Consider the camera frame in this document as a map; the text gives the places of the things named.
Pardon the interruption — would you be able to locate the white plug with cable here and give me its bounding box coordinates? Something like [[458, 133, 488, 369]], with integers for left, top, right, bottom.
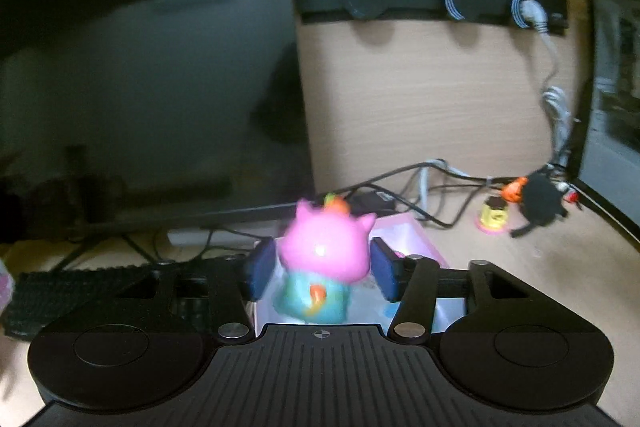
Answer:
[[512, 0, 576, 172]]

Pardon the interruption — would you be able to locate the yellow cupcake toy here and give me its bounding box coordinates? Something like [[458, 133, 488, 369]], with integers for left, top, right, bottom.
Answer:
[[476, 197, 510, 232]]

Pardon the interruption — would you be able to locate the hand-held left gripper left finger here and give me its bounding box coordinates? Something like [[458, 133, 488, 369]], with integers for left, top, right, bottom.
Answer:
[[97, 238, 277, 342]]

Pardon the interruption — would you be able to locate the black keyboard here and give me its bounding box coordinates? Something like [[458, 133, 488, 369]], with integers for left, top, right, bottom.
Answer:
[[2, 266, 166, 342]]

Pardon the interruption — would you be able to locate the pink pig toy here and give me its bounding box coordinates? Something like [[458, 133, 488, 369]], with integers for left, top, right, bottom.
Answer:
[[274, 192, 378, 324]]

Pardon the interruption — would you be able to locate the grey cable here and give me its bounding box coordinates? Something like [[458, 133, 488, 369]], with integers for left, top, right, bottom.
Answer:
[[415, 159, 481, 220]]

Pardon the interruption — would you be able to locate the pink cardboard box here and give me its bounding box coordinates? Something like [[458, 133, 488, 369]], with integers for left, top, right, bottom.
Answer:
[[250, 213, 468, 338]]

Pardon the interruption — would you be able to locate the black computer monitor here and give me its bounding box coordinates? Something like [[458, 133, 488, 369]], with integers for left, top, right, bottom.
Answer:
[[0, 0, 317, 273]]

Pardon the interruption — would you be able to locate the black cable bundle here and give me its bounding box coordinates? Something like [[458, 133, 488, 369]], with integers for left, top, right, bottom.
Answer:
[[320, 159, 506, 229]]

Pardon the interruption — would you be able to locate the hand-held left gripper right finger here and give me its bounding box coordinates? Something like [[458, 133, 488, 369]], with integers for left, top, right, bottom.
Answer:
[[370, 238, 548, 342]]

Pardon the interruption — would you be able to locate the small orange toy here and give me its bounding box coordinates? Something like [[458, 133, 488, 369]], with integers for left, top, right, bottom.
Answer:
[[501, 177, 528, 202]]

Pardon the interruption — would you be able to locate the black plush toy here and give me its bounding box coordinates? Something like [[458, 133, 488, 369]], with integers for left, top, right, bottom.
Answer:
[[510, 172, 568, 239]]

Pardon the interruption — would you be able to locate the pink gift box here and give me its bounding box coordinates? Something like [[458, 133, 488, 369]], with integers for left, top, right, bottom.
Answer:
[[0, 257, 15, 315]]

